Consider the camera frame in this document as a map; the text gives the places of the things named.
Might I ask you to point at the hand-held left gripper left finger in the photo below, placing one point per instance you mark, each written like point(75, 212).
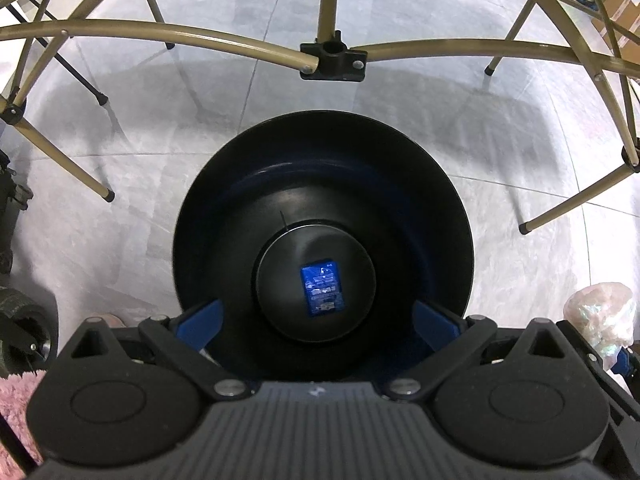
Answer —
point(200, 322)

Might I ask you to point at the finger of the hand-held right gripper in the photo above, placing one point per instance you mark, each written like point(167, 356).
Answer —
point(582, 345)

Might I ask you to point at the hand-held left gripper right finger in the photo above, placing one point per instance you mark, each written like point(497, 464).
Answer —
point(435, 325)

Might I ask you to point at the iridescent plastic wrap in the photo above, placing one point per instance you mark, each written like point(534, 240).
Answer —
point(600, 315)

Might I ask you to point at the black round trash bin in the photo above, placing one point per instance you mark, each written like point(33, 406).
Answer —
point(325, 185)

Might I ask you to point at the pink fluffy rug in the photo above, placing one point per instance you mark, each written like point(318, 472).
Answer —
point(15, 400)

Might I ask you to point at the large cardboard box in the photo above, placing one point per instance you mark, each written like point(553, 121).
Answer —
point(622, 5)

